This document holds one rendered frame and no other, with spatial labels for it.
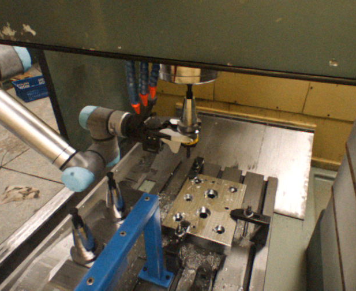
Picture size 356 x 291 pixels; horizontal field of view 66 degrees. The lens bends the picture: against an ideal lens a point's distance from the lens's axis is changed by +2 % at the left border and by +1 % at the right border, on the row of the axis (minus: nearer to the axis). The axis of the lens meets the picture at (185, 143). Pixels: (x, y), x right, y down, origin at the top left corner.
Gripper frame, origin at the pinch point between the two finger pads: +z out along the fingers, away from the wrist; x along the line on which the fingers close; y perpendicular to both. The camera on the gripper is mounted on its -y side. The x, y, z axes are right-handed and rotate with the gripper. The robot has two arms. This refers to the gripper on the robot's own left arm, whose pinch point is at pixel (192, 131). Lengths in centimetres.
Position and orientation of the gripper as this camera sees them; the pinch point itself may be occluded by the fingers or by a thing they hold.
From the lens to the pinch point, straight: 72.0
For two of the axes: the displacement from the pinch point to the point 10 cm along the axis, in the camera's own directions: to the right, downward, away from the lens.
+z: 9.3, 2.0, -3.2
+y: 0.1, 8.4, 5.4
